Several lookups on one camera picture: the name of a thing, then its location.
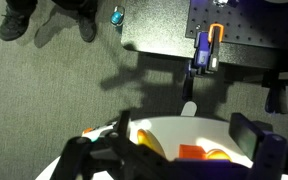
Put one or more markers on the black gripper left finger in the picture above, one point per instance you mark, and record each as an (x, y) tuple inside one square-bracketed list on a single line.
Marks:
[(84, 156)]

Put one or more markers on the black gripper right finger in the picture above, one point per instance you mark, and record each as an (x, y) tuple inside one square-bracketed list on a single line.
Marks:
[(267, 153)]

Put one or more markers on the orange block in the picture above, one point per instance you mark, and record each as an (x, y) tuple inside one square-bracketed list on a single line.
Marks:
[(190, 152)]

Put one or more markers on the orange fruit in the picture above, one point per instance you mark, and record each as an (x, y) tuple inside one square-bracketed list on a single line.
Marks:
[(219, 155)]

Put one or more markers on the yellow banana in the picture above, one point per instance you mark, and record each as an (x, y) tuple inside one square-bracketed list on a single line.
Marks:
[(149, 141)]

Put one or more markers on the black shoe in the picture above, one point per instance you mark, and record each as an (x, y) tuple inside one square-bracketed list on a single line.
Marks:
[(14, 25), (86, 28)]

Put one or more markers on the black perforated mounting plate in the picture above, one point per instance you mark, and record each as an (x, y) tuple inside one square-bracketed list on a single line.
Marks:
[(250, 23)]

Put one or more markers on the small blue carabiner object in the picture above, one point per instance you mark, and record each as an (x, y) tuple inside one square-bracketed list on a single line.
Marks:
[(117, 17)]

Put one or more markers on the black workbench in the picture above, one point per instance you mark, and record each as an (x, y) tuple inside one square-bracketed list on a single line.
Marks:
[(157, 30)]

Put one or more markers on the dark trouser leg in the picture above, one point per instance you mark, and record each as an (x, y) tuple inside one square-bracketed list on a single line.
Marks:
[(20, 2), (77, 4)]

